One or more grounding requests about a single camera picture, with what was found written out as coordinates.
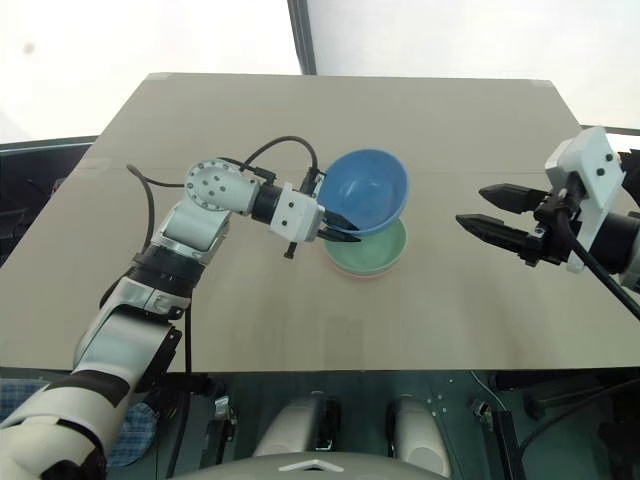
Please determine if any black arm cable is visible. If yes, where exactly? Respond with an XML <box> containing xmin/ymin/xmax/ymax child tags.
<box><xmin>99</xmin><ymin>136</ymin><xmax>321</xmax><ymax>376</ymax></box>
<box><xmin>555</xmin><ymin>192</ymin><xmax>640</xmax><ymax>322</ymax></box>

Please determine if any white robot thigh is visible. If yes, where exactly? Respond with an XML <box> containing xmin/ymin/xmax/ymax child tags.
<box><xmin>386</xmin><ymin>393</ymin><xmax>452</xmax><ymax>479</ymax></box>
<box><xmin>251</xmin><ymin>391</ymin><xmax>332</xmax><ymax>459</ymax></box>

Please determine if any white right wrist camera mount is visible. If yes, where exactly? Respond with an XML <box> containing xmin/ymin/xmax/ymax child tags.
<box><xmin>544</xmin><ymin>125</ymin><xmax>629</xmax><ymax>275</ymax></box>

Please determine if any black metal frame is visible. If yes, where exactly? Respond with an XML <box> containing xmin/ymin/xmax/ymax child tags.
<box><xmin>487</xmin><ymin>370</ymin><xmax>640</xmax><ymax>480</ymax></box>

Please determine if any blue checked cloth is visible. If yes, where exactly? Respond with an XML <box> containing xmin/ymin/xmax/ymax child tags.
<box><xmin>0</xmin><ymin>377</ymin><xmax>157</xmax><ymax>469</ymax></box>

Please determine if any pink bowl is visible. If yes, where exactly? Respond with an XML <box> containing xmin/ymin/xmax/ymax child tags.
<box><xmin>327</xmin><ymin>252</ymin><xmax>402</xmax><ymax>283</ymax></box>

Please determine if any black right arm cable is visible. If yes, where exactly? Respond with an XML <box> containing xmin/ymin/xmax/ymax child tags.
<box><xmin>555</xmin><ymin>192</ymin><xmax>640</xmax><ymax>322</ymax></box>

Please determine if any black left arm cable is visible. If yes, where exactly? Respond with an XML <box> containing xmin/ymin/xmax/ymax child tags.
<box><xmin>99</xmin><ymin>136</ymin><xmax>321</xmax><ymax>376</ymax></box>

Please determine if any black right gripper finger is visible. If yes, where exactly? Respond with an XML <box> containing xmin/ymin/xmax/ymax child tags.
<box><xmin>478</xmin><ymin>183</ymin><xmax>550</xmax><ymax>214</ymax></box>
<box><xmin>454</xmin><ymin>213</ymin><xmax>532</xmax><ymax>254</ymax></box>

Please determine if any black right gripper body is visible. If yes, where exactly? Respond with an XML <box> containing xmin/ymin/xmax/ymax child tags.
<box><xmin>517</xmin><ymin>188</ymin><xmax>587</xmax><ymax>270</ymax></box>

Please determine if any white right robot thigh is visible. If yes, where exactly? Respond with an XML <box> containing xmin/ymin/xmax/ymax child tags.
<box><xmin>386</xmin><ymin>393</ymin><xmax>452</xmax><ymax>479</ymax></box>

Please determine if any thin white wire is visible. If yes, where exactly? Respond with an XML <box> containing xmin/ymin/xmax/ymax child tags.
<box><xmin>468</xmin><ymin>370</ymin><xmax>507</xmax><ymax>417</ymax></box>

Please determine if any green bowl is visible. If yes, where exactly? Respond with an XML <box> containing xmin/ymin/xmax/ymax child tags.
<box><xmin>322</xmin><ymin>218</ymin><xmax>409</xmax><ymax>276</ymax></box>

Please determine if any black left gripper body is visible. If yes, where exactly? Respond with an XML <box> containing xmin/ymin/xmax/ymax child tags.
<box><xmin>299</xmin><ymin>168</ymin><xmax>341</xmax><ymax>245</ymax></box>

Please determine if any dark vertical post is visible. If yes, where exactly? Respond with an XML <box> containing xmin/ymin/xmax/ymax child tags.
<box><xmin>286</xmin><ymin>0</ymin><xmax>319</xmax><ymax>77</ymax></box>

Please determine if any blue bowl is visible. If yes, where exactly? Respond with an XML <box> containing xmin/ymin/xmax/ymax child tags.
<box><xmin>316</xmin><ymin>148</ymin><xmax>412</xmax><ymax>239</ymax></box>

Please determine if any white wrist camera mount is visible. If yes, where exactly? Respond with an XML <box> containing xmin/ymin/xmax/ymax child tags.
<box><xmin>544</xmin><ymin>125</ymin><xmax>629</xmax><ymax>275</ymax></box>
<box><xmin>268</xmin><ymin>183</ymin><xmax>325</xmax><ymax>242</ymax></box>

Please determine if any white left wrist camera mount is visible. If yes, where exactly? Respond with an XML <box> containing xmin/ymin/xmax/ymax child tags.
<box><xmin>268</xmin><ymin>183</ymin><xmax>325</xmax><ymax>242</ymax></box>

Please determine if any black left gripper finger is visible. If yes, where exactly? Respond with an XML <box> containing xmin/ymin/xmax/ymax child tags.
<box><xmin>327</xmin><ymin>209</ymin><xmax>362</xmax><ymax>233</ymax></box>
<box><xmin>319</xmin><ymin>228</ymin><xmax>363</xmax><ymax>245</ymax></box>

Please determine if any grey robot torso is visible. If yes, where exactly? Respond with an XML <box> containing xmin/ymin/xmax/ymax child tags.
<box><xmin>168</xmin><ymin>451</ymin><xmax>454</xmax><ymax>480</ymax></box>

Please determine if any dark side shelf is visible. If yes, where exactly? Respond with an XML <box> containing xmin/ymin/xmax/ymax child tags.
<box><xmin>0</xmin><ymin>133</ymin><xmax>104</xmax><ymax>272</ymax></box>

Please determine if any white left robot thigh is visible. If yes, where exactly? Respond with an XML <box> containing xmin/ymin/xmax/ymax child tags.
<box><xmin>251</xmin><ymin>391</ymin><xmax>332</xmax><ymax>459</ymax></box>

